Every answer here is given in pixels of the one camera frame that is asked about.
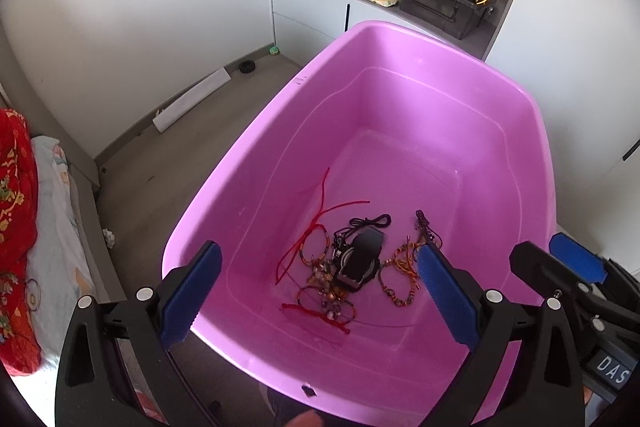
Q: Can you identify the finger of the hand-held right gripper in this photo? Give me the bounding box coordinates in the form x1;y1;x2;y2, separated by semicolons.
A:
548;232;640;295
509;241;596;313

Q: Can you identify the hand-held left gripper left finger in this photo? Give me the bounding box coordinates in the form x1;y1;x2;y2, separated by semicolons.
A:
54;240;223;427

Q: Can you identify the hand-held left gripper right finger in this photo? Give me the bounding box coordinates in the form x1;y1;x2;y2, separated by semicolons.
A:
417;242;586;427

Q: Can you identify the gold braided beaded bracelet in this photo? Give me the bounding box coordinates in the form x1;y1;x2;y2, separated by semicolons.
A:
377;267;421;308

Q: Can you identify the silver charm chain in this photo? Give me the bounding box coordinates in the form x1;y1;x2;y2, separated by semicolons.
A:
414;209;437;253

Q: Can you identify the black wrist watch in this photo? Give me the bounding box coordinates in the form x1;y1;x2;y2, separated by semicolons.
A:
332;229;387;292

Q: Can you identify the black cord charm necklace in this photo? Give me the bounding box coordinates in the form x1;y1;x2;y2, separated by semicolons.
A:
334;214;392;248

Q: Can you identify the red string heart charm bracelet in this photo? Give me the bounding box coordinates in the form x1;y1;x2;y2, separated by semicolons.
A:
281;284;357;337

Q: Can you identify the grey beaded charm bracelet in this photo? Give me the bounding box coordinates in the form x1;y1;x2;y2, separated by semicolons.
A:
300;257;346;308

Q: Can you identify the red string beaded bracelet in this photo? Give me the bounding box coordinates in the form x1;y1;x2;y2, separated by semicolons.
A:
274;167;371;283

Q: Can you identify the pink plastic tub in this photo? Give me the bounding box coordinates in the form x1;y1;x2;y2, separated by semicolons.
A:
161;21;557;425

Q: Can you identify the white patterned bed sheet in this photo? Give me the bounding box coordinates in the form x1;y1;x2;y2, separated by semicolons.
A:
25;136;98;358

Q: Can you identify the white flat board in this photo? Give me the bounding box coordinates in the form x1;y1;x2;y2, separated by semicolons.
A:
152;68;232;132

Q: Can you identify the red floral blanket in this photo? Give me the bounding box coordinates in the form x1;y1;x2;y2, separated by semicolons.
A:
0;108;43;378

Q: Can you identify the black storage case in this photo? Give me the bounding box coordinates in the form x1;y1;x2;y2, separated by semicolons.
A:
397;0;498;40

